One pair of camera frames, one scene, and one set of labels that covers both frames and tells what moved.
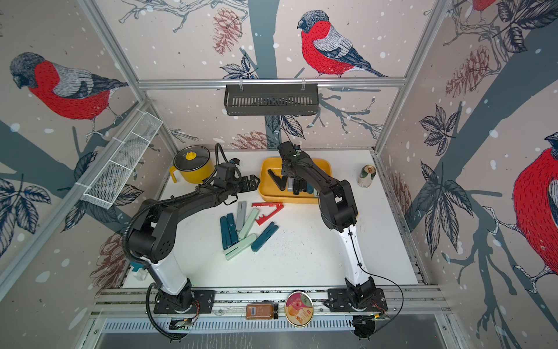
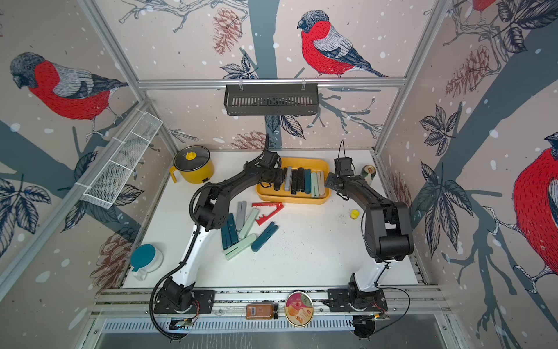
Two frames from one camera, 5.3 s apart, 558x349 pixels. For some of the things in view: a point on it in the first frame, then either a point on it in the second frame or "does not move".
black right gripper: (285, 170) to (330, 179)
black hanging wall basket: (267, 99) does not move
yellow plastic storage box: (269, 190) does not move
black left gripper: (247, 187) to (279, 179)
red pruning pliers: (278, 205) does not move
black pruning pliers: (302, 185) does not move
